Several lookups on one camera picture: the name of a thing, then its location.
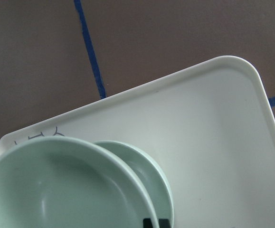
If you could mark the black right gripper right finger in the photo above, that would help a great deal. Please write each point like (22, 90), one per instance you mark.
(164, 223)

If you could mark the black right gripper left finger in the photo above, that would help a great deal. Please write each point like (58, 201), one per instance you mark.
(147, 223)

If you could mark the green bowl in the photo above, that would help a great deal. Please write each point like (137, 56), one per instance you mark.
(149, 172)
(59, 182)

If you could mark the green bowl on tray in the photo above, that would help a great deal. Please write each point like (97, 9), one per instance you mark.
(149, 172)

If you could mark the pale cream serving tray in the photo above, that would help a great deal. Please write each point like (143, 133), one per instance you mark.
(211, 129)

